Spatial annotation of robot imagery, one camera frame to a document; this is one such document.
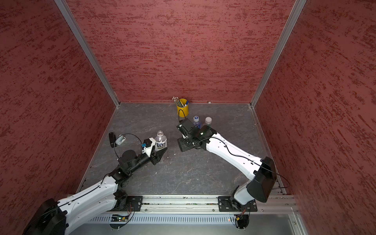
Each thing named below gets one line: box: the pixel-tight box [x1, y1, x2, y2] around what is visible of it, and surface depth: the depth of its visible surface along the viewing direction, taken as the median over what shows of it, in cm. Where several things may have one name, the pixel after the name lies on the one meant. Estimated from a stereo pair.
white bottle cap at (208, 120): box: [205, 116, 212, 125], surface depth 87 cm
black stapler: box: [108, 132, 117, 148], surface depth 98 cm
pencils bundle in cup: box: [171, 95, 185, 108], surface depth 103 cm
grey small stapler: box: [115, 134, 126, 146], surface depth 98 cm
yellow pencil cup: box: [176, 98, 190, 118], surface depth 113 cm
